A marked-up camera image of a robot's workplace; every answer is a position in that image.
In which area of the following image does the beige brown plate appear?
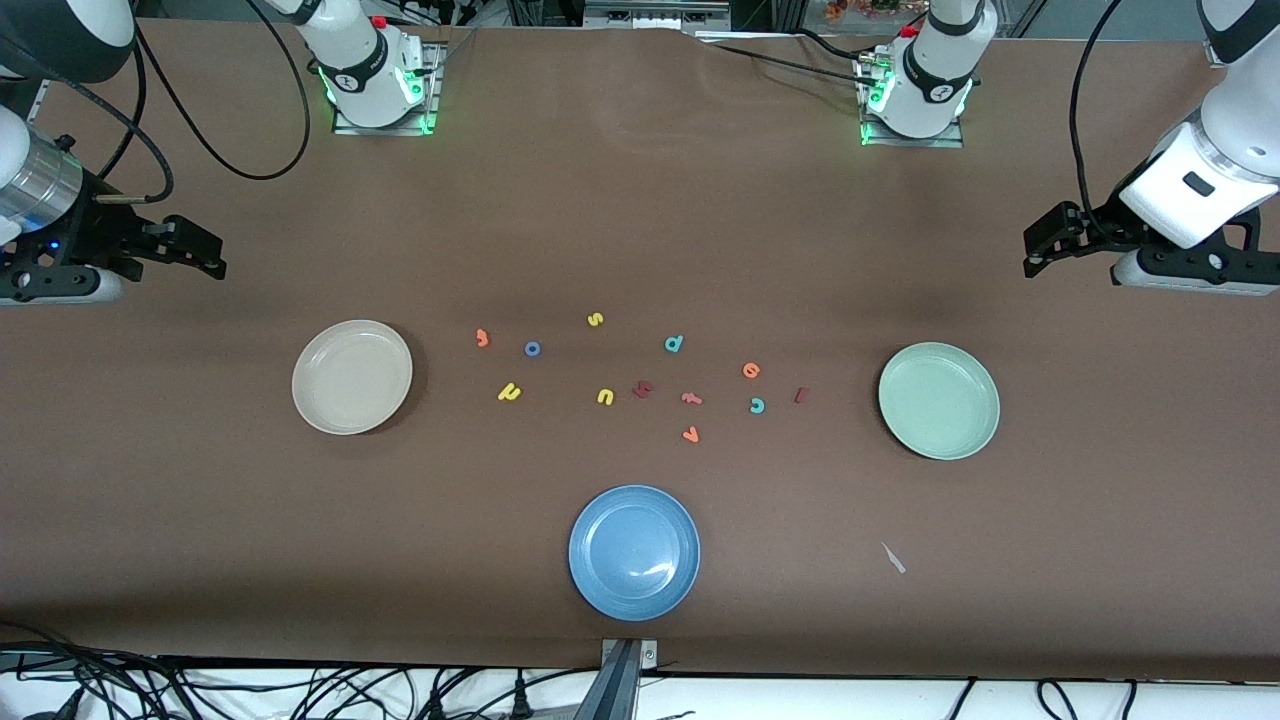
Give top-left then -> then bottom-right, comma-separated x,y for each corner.
292,320 -> 414,436

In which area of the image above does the light green plate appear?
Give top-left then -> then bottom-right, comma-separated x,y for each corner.
878,342 -> 1001,461

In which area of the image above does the orange dried flower bunch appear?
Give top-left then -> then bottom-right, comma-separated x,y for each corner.
825,0 -> 931,23

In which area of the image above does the brown table cover sheet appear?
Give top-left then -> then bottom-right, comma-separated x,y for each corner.
0,18 -> 1280,683

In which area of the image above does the silver metal box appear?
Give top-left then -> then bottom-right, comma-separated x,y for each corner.
583,0 -> 731,31

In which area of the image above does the blue plate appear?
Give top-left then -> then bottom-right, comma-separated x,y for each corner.
568,485 -> 701,622

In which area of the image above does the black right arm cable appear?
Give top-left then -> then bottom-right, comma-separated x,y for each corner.
60,0 -> 312,204

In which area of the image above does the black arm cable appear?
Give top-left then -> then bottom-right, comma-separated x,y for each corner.
1069,0 -> 1136,236
60,0 -> 312,204

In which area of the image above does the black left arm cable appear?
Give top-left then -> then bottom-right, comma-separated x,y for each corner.
1069,0 -> 1136,236

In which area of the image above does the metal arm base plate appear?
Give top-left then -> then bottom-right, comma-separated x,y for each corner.
858,55 -> 966,149
333,40 -> 443,136

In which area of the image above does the black base cable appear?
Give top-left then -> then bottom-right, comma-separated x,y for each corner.
793,28 -> 881,63
697,42 -> 869,81

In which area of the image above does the silver camera mount bracket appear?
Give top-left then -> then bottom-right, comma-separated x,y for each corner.
598,638 -> 659,720

